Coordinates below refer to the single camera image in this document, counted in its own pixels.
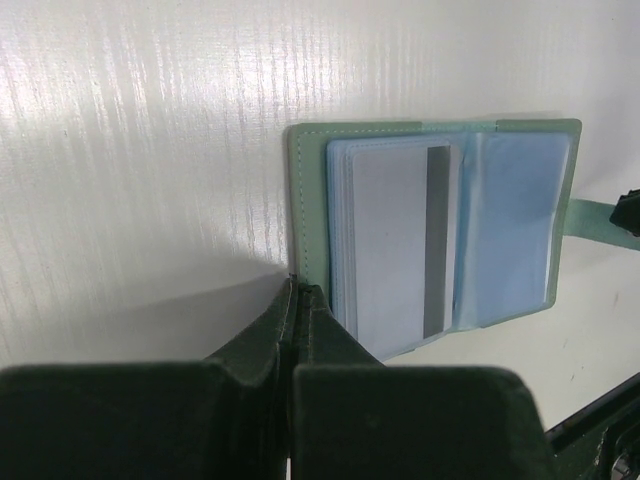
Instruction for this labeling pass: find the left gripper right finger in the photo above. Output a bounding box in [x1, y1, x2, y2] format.
[292, 286, 556, 479]

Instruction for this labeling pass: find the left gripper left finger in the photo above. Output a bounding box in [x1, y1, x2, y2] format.
[1, 280, 293, 479]

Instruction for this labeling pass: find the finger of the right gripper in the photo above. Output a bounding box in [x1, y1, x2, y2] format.
[609, 189, 640, 236]

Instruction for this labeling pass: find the green leather card holder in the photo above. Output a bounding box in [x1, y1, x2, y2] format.
[287, 119, 639, 360]

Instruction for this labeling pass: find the card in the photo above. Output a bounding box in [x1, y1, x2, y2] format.
[353, 144, 455, 358]

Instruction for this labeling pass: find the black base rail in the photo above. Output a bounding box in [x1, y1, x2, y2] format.
[546, 375, 640, 480]

